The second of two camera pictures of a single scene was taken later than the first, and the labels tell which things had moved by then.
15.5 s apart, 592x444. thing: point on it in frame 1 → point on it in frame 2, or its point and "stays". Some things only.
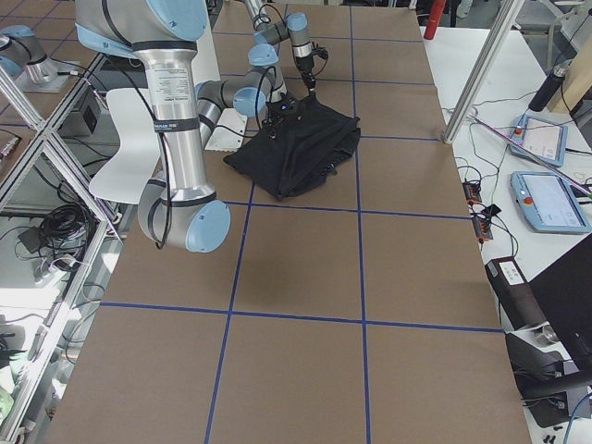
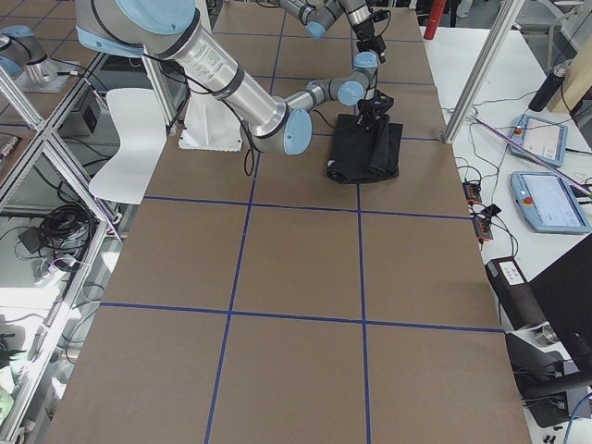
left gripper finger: (310, 82) → (366, 42)
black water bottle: (549, 87) stays
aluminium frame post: (510, 15) stays
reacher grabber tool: (534, 151) stays
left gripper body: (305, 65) → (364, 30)
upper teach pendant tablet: (545, 137) stays
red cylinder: (435, 16) stays
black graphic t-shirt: (289, 158) → (359, 154)
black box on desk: (515, 293) stays
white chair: (129, 176) stays
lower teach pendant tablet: (547, 203) stays
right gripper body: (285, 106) → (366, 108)
